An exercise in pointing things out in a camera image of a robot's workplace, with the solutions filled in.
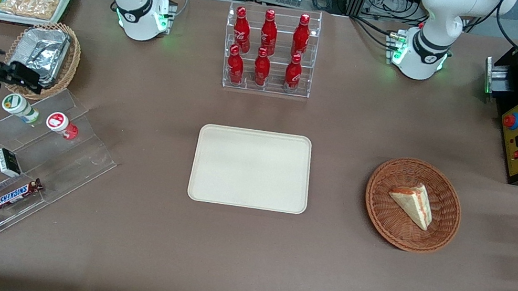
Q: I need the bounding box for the clear acrylic stepped display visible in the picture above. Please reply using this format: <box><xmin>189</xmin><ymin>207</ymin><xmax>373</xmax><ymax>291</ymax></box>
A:
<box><xmin>0</xmin><ymin>77</ymin><xmax>129</xmax><ymax>284</ymax></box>

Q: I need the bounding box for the round brown wicker basket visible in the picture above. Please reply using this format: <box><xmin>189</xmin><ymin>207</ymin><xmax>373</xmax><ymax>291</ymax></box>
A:
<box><xmin>357</xmin><ymin>151</ymin><xmax>470</xmax><ymax>260</ymax></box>

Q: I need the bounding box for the beige serving tray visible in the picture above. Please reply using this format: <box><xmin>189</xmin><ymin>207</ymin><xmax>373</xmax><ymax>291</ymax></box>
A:
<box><xmin>186</xmin><ymin>118</ymin><xmax>319</xmax><ymax>220</ymax></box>

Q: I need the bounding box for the oval wicker basket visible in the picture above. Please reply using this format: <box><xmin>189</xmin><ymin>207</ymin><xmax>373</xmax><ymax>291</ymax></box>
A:
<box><xmin>0</xmin><ymin>15</ymin><xmax>86</xmax><ymax>107</ymax></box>

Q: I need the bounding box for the red cola bottle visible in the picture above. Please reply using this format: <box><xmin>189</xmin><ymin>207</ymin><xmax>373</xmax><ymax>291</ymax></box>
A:
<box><xmin>282</xmin><ymin>52</ymin><xmax>306</xmax><ymax>93</ymax></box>
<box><xmin>257</xmin><ymin>8</ymin><xmax>282</xmax><ymax>57</ymax></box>
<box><xmin>223</xmin><ymin>44</ymin><xmax>249</xmax><ymax>86</ymax></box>
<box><xmin>290</xmin><ymin>12</ymin><xmax>314</xmax><ymax>59</ymax></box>
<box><xmin>228</xmin><ymin>5</ymin><xmax>257</xmax><ymax>55</ymax></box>
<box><xmin>251</xmin><ymin>46</ymin><xmax>274</xmax><ymax>88</ymax></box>

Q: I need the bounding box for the clear acrylic bottle rack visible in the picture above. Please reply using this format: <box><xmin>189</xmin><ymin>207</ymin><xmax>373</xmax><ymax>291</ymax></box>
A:
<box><xmin>216</xmin><ymin>0</ymin><xmax>324</xmax><ymax>103</ymax></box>

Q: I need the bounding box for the small black box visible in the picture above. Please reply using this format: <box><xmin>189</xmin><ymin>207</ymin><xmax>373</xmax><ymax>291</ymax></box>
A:
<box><xmin>0</xmin><ymin>148</ymin><xmax>26</xmax><ymax>180</ymax></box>

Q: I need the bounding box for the green gum bottle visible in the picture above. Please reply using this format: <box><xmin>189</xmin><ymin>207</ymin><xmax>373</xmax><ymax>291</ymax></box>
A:
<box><xmin>0</xmin><ymin>92</ymin><xmax>42</xmax><ymax>126</ymax></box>

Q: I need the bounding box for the Snickers bar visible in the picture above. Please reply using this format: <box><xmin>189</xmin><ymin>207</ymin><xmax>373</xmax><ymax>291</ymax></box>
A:
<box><xmin>0</xmin><ymin>172</ymin><xmax>45</xmax><ymax>219</ymax></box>

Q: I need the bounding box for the aluminium foil container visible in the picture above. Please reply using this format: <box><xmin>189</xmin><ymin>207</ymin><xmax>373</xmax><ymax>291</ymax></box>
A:
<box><xmin>3</xmin><ymin>22</ymin><xmax>72</xmax><ymax>91</ymax></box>

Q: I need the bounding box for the wrapped triangle sandwich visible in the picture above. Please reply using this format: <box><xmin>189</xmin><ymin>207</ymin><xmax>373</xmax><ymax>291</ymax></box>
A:
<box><xmin>383</xmin><ymin>178</ymin><xmax>439</xmax><ymax>232</ymax></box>

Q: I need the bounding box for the red gum bottle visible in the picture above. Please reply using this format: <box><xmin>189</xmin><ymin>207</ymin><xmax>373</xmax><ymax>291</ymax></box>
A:
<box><xmin>44</xmin><ymin>111</ymin><xmax>81</xmax><ymax>141</ymax></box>

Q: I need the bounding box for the clear cracker bag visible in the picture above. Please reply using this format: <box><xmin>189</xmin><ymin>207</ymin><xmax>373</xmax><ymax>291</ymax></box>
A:
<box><xmin>0</xmin><ymin>0</ymin><xmax>60</xmax><ymax>23</ymax></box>

